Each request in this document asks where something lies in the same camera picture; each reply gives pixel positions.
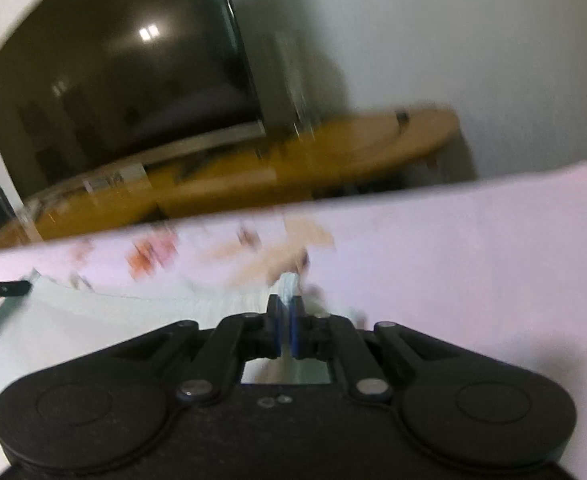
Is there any light green knit sweater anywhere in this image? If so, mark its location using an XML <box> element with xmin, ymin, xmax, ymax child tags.
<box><xmin>0</xmin><ymin>269</ymin><xmax>357</xmax><ymax>480</ymax></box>

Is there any silver set-top box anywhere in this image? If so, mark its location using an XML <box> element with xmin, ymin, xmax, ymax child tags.
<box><xmin>80</xmin><ymin>166</ymin><xmax>150</xmax><ymax>196</ymax></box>

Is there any wooden television stand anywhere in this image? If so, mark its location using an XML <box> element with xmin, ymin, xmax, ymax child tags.
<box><xmin>0</xmin><ymin>106</ymin><xmax>462</xmax><ymax>252</ymax></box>

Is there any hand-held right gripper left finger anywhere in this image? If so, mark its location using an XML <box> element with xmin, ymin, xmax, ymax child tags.
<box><xmin>112</xmin><ymin>294</ymin><xmax>281</xmax><ymax>405</ymax></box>

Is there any pink floral bedsheet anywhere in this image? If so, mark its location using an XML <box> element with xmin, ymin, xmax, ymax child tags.
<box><xmin>0</xmin><ymin>160</ymin><xmax>587</xmax><ymax>480</ymax></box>

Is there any black flat screen television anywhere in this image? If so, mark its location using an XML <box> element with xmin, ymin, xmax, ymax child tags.
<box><xmin>0</xmin><ymin>0</ymin><xmax>267</xmax><ymax>202</ymax></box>

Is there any clear glass vase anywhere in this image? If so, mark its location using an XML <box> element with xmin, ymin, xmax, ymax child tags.
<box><xmin>272</xmin><ymin>30</ymin><xmax>320</xmax><ymax>137</ymax></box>

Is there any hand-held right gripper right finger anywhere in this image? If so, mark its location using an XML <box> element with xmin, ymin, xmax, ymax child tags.
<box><xmin>290</xmin><ymin>295</ymin><xmax>460</xmax><ymax>404</ymax></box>

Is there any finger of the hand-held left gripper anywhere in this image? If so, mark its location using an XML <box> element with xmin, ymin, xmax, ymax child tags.
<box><xmin>0</xmin><ymin>281</ymin><xmax>32</xmax><ymax>301</ymax></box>

